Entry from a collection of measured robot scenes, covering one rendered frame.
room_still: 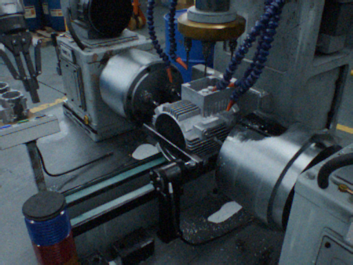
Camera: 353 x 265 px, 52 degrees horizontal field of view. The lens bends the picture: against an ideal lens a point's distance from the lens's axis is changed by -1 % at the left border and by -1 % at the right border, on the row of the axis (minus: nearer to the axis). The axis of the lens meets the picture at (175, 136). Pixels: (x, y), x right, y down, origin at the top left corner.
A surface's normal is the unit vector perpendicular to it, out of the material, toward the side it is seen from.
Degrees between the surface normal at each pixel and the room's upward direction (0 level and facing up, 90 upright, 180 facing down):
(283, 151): 32
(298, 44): 90
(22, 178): 0
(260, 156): 47
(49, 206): 0
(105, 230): 90
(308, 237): 89
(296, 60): 90
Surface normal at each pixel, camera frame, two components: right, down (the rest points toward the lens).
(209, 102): 0.61, 0.41
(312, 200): -0.80, 0.31
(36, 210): 0.00, -0.86
